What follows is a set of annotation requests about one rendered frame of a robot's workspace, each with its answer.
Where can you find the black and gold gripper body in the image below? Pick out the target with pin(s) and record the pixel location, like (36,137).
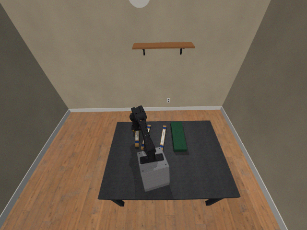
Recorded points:
(135,128)

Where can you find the low green platform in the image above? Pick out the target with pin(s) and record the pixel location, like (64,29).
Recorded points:
(178,138)

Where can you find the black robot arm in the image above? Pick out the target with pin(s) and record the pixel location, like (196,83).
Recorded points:
(139,117)

